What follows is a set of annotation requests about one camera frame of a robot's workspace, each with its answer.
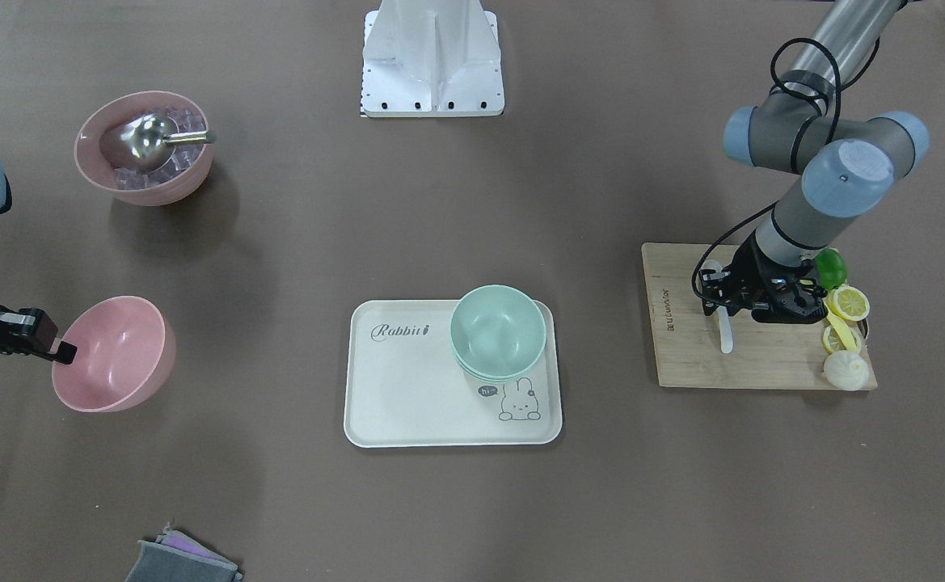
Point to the green lime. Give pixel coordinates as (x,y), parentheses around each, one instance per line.
(831,268)

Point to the white ceramic spoon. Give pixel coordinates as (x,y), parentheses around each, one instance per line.
(725,329)

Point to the bamboo cutting board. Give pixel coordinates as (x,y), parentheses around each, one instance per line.
(687,343)

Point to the white serving tray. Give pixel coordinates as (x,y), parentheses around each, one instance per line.
(404,387)

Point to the grey folded cloth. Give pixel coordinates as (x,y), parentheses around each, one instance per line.
(175,556)

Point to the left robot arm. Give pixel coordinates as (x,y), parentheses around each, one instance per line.
(843,169)

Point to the metal ice scoop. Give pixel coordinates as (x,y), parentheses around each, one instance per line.
(148,142)

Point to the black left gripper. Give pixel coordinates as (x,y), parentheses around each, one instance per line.
(751,260)

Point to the white camera mast base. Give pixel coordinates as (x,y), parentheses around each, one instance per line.
(431,59)

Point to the lemon slice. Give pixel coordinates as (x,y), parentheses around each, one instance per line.
(832,342)
(849,303)

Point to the small pink bowl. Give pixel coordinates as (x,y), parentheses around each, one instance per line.
(126,350)

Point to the clear ice cubes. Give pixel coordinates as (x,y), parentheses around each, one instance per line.
(181,158)

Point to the green bowl stack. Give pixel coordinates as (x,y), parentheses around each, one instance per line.
(497,333)

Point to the large pink bowl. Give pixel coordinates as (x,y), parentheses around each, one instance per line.
(179,176)

